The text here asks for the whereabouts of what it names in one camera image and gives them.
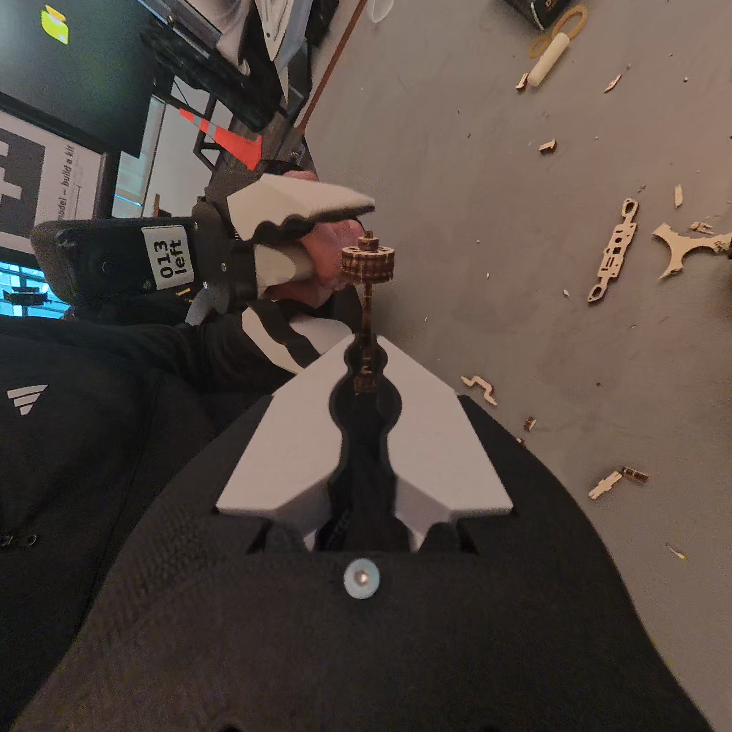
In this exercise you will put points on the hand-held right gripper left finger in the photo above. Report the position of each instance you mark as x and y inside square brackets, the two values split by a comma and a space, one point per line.
[286, 457]

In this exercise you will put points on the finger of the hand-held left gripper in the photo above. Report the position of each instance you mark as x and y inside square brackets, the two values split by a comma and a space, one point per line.
[297, 197]
[311, 337]

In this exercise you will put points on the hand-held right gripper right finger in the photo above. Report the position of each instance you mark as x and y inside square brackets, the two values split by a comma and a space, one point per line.
[446, 457]

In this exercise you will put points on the wooden wheel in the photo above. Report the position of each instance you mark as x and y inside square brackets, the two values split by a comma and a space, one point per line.
[369, 263]

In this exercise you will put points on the black model kit box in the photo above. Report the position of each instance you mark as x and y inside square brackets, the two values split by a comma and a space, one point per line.
[537, 11]

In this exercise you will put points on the slotted wooden link bar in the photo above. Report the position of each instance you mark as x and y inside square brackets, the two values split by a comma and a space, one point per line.
[615, 251]

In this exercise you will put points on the person's left hand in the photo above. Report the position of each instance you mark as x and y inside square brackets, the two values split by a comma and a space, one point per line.
[329, 257]

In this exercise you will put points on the zigzag wooden part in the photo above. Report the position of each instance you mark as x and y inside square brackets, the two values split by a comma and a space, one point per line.
[480, 389]

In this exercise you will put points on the orange cloth grey stripes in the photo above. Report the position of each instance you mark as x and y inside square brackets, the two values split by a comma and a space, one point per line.
[234, 143]

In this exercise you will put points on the white printed sign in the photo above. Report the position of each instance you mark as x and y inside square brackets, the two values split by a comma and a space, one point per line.
[68, 183]

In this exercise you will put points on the long brown wooden stick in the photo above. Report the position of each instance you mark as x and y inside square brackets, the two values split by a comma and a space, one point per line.
[331, 68]

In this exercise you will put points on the wooden peg part dark tip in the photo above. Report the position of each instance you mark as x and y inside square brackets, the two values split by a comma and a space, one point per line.
[606, 485]

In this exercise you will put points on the black monitor yellow sticker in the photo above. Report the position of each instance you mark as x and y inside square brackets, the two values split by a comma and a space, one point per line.
[86, 74]

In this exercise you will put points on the person's black-clothed body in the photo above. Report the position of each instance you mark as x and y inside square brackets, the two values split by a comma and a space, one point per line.
[86, 486]

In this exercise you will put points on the small clear plastic cup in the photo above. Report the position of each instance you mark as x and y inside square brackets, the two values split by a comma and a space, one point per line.
[378, 10]

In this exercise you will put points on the small wooden clip part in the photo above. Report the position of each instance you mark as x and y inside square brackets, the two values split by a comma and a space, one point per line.
[548, 146]

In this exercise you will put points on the small cream cylinder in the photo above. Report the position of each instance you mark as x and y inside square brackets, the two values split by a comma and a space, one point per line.
[549, 57]

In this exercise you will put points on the branch-shaped plywood scrap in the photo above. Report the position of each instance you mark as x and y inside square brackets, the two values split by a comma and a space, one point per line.
[680, 246]

